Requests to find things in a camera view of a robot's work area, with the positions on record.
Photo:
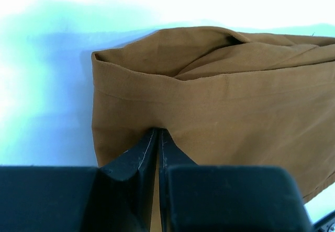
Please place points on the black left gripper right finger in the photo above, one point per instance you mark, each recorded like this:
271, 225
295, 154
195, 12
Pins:
226, 197

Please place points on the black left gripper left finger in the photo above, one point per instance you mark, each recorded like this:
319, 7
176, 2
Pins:
115, 197

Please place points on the brown trousers with striped waistband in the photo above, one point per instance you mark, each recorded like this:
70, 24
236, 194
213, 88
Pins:
226, 97

